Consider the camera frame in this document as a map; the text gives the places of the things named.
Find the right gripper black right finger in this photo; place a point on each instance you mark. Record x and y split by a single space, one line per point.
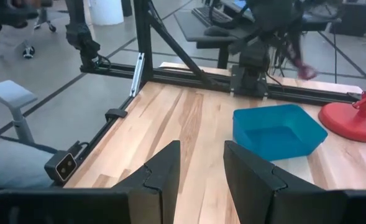
257 193

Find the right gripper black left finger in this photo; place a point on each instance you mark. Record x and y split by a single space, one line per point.
158 186

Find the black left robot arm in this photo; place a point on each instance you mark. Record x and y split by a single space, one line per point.
251 60

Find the blue plastic bin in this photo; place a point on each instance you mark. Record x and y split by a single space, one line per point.
276 137

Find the white cylindrical bin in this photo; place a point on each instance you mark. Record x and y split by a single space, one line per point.
105 12

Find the red stand with round base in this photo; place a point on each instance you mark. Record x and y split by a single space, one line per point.
344 119

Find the pink purple blurred object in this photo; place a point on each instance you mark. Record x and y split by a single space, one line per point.
306 71

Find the light grey chair seat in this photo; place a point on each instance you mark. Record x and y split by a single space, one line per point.
15 161

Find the black office desk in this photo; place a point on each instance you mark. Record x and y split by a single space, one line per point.
195 31

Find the black computer mouse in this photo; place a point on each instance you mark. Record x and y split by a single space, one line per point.
217 31

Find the white chair armrest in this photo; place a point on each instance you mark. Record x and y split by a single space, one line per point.
11 95

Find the black computer keyboard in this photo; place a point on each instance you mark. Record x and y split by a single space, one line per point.
209 15

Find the black cabinet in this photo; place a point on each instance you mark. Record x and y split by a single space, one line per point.
356 17

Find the black office chair on wheels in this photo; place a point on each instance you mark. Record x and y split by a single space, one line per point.
5 15

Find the black frame clip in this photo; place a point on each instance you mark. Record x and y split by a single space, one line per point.
116 114

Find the small black camera box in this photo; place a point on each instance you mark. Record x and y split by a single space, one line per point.
61 166

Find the silver metal frame bracket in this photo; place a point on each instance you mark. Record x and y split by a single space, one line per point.
138 74

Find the black aluminium table frame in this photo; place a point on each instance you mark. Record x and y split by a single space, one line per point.
144 34

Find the black jointed mount post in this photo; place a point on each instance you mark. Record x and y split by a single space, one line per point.
80 35

